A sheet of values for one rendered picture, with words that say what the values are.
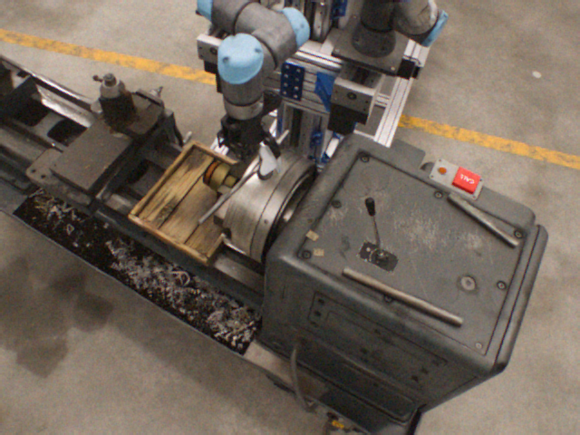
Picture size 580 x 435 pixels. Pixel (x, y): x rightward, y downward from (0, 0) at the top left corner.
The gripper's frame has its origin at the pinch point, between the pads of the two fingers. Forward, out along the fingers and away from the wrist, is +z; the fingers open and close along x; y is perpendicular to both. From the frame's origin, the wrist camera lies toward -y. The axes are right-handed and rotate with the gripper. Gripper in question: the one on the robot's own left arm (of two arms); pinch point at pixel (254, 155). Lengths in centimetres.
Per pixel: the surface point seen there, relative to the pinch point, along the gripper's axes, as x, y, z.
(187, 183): -32, -2, 48
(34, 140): -89, 16, 51
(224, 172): -13.4, -2.3, 24.0
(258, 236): 7.1, 9.1, 19.8
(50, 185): -64, 26, 42
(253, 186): -0.3, 1.0, 13.2
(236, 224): 0.4, 9.7, 19.7
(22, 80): -107, 2, 43
